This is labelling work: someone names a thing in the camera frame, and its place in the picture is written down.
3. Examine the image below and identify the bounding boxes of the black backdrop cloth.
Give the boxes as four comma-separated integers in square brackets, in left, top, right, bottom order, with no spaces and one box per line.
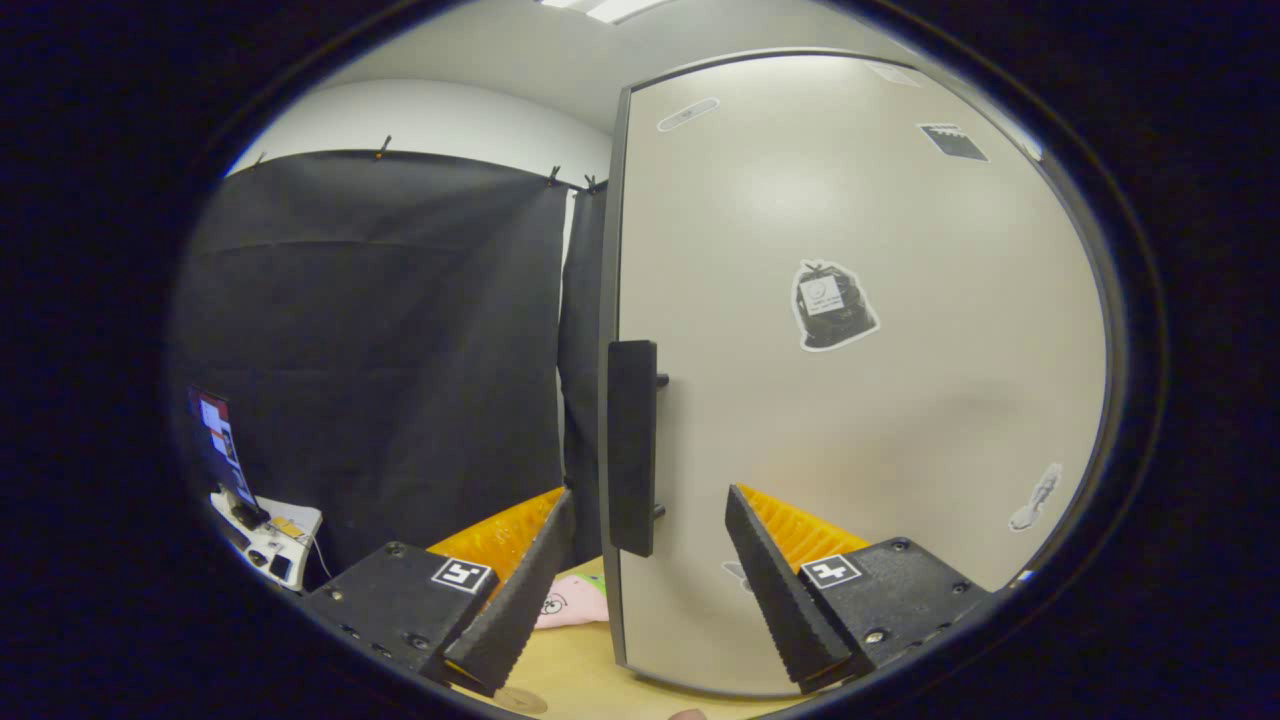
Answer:
[170,150,613,591]

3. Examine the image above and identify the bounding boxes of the light grey cabinet door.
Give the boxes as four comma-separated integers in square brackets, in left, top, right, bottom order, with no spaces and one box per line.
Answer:
[612,55,1109,693]

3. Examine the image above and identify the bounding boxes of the computer monitor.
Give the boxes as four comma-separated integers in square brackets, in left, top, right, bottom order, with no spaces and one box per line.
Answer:
[188,388,269,529]

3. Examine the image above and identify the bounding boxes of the dark grey cabinet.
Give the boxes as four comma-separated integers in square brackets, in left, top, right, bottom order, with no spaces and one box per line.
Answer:
[598,48,1126,699]

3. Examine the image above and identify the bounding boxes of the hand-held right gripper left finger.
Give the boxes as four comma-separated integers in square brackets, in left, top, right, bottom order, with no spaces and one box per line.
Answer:
[300,487,577,698]

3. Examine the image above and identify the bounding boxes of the pink plush toy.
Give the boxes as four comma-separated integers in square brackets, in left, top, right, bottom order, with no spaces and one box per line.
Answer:
[533,573,611,631]

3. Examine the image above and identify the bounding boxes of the black door handle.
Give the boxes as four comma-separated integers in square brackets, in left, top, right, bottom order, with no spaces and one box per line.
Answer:
[607,340,669,558]

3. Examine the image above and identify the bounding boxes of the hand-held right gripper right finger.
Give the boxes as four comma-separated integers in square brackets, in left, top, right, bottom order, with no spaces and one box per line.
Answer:
[725,482,1001,696]

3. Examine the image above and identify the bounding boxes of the large ceiling light panel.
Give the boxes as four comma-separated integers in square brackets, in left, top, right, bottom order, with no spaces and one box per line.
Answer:
[540,0,671,25]

